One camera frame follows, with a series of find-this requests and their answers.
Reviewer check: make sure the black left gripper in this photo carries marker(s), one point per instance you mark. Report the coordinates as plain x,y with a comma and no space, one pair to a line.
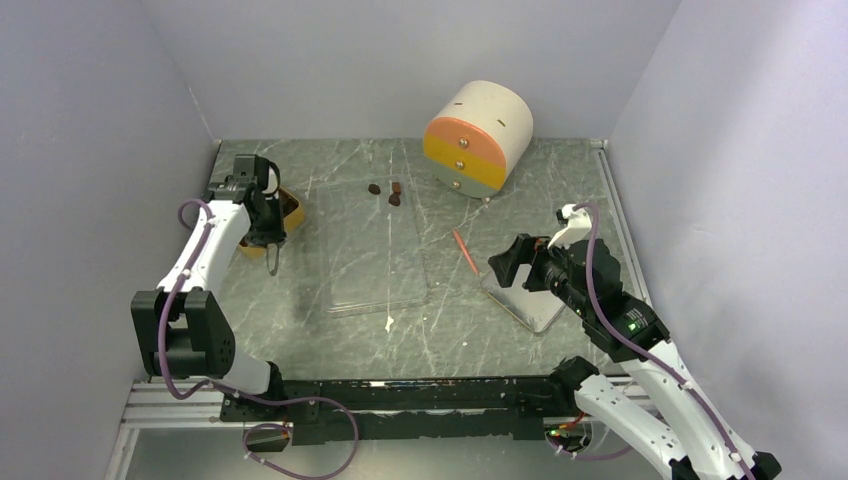
276,233

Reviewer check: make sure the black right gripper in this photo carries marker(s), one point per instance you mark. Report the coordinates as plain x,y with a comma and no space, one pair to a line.
525,249

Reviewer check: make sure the black metal tongs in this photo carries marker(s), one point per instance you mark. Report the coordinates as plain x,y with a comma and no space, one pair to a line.
273,258

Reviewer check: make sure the gold chocolate tin box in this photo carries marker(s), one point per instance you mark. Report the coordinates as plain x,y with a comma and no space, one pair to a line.
293,215

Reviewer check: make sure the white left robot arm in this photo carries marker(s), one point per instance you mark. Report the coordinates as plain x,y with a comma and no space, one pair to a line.
183,335

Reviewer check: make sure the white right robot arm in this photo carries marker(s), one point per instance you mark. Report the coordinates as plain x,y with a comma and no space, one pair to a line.
686,438

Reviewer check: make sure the silver tin lid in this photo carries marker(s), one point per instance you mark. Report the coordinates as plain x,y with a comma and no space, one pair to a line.
536,311

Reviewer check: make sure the red pen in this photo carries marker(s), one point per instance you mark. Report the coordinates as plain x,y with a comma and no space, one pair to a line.
465,252

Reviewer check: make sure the clear plastic tray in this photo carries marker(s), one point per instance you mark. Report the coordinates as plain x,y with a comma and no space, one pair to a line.
370,255

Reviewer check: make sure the round pastel drawer cabinet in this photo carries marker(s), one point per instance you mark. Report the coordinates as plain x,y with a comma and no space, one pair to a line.
476,140

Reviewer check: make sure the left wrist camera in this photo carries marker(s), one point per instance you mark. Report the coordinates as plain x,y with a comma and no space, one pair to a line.
256,169

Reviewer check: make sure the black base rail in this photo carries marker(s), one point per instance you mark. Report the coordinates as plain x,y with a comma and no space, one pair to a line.
322,411

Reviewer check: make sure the aluminium frame rail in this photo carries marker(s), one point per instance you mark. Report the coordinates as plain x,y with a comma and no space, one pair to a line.
150,406

